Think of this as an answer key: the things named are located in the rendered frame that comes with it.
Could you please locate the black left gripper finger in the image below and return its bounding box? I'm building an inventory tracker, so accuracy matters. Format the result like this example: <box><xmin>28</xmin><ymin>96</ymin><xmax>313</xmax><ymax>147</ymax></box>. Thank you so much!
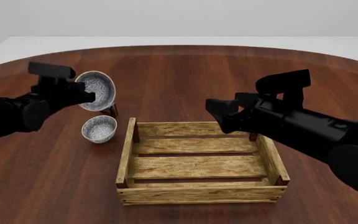
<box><xmin>79</xmin><ymin>91</ymin><xmax>97</xmax><ymax>105</ymax></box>

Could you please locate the small patterned blue-white bowl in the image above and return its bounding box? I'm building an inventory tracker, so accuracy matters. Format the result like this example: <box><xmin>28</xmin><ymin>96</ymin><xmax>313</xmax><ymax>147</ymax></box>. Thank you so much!
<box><xmin>81</xmin><ymin>115</ymin><xmax>118</xmax><ymax>144</ymax></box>

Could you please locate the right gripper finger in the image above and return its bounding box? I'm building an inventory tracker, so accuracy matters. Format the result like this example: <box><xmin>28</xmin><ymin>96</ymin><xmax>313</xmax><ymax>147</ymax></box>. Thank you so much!
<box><xmin>220</xmin><ymin>112</ymin><xmax>250</xmax><ymax>134</ymax></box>
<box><xmin>205</xmin><ymin>98</ymin><xmax>241</xmax><ymax>123</ymax></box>

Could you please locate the wooden slat tray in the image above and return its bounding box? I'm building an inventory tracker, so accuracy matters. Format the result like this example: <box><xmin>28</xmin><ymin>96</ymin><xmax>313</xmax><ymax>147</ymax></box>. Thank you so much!
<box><xmin>115</xmin><ymin>117</ymin><xmax>291</xmax><ymax>207</ymax></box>

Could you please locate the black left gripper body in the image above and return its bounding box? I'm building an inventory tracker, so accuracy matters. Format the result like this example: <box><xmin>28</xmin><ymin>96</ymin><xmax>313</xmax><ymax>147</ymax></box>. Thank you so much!
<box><xmin>31</xmin><ymin>80</ymin><xmax>88</xmax><ymax>108</ymax></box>

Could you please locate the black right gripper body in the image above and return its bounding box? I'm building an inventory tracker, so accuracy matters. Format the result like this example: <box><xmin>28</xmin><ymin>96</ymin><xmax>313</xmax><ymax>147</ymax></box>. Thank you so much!
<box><xmin>234</xmin><ymin>91</ymin><xmax>262</xmax><ymax>132</ymax></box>

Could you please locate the large patterned blue-white bowl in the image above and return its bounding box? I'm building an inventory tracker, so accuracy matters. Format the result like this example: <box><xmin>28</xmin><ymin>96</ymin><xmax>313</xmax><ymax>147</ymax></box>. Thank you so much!
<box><xmin>74</xmin><ymin>70</ymin><xmax>120</xmax><ymax>118</ymax></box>

